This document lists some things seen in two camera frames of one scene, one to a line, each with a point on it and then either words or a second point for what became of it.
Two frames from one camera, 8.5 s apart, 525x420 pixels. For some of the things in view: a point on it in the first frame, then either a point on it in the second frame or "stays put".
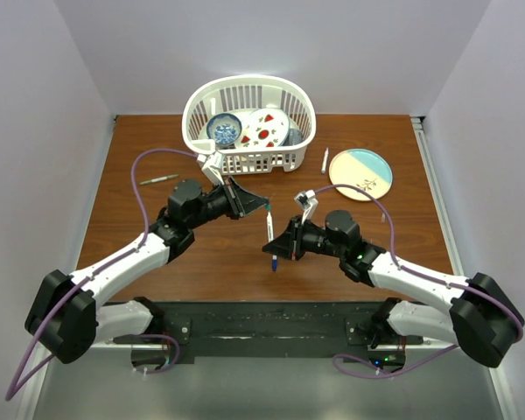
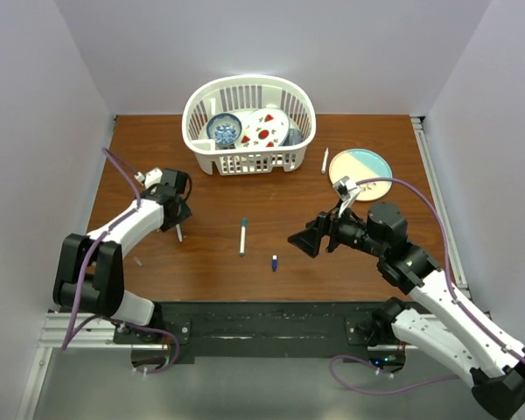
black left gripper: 242,203 -> 185,213
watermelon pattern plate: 263,128 stays put
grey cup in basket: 293,137 stays put
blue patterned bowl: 224,129 stays put
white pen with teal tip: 269,222 -> 242,236
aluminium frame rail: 440,194 stays put
